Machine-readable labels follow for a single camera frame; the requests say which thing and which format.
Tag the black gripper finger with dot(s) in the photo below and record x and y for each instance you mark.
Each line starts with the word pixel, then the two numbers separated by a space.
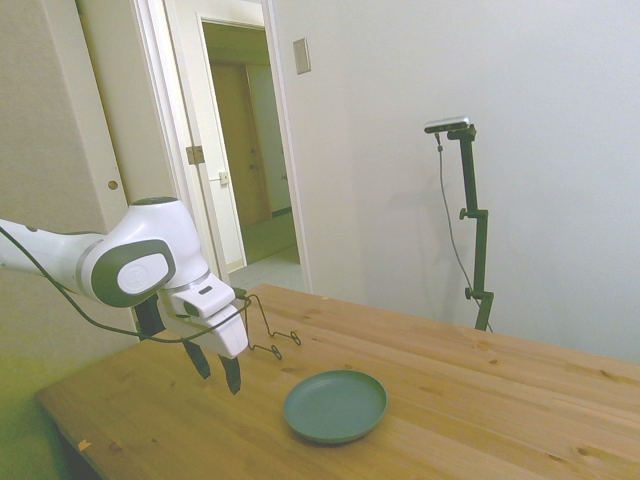
pixel 233 376
pixel 199 361

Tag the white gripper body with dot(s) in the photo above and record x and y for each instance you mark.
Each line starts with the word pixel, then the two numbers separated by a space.
pixel 227 335

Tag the teal round plate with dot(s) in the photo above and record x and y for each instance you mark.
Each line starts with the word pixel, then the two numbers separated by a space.
pixel 334 407

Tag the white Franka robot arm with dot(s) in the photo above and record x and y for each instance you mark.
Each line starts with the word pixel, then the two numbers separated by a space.
pixel 135 270

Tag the metal door latch plate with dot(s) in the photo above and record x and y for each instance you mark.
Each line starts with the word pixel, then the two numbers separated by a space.
pixel 224 177

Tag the black speaker box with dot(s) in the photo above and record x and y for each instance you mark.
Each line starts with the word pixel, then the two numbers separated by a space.
pixel 149 317

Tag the white open door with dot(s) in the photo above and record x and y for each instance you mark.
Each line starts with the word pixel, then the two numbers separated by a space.
pixel 212 215

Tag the brass door hinge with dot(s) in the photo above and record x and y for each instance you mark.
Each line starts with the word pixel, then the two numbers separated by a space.
pixel 194 155

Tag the round recessed door pull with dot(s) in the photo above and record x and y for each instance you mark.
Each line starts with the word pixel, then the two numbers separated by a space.
pixel 113 185

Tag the wooden hallway door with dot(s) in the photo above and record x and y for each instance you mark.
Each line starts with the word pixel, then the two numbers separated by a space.
pixel 235 125

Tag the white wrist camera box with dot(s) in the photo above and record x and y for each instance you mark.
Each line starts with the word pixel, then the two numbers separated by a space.
pixel 207 299

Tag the white door frame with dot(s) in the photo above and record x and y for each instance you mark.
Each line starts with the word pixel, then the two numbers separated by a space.
pixel 165 125

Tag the beige wall switch plate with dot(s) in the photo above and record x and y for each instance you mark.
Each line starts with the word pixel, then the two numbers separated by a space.
pixel 301 56

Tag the dark green camera stand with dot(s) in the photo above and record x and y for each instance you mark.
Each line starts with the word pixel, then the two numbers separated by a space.
pixel 470 175

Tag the silver camera on stand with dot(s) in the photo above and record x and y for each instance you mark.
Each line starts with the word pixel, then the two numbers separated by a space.
pixel 447 124

